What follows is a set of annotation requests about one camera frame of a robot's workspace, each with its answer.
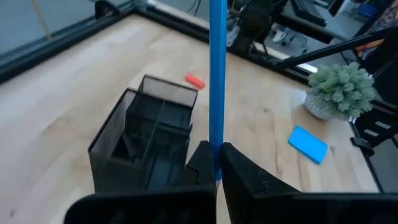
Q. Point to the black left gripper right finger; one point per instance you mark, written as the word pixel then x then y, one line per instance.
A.
pixel 264 205

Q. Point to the blue pencil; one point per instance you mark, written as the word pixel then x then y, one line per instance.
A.
pixel 217 77

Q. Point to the small potted green plant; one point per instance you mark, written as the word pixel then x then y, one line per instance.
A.
pixel 340 88

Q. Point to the black aluminium table frame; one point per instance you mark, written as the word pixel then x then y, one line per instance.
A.
pixel 62 42

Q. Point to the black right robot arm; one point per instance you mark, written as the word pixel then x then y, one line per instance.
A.
pixel 256 25

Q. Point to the black mesh desk organizer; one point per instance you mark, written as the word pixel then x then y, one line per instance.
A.
pixel 149 137

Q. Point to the orange eraser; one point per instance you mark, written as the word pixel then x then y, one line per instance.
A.
pixel 195 81

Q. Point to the colourful patterned quilt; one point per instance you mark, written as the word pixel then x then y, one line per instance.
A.
pixel 387 15

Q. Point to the black box with white labels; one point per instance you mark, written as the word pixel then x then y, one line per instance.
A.
pixel 367 121

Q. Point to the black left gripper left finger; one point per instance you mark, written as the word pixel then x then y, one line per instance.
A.
pixel 174 208

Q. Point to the blue sticky note pad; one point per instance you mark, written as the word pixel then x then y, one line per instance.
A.
pixel 308 144

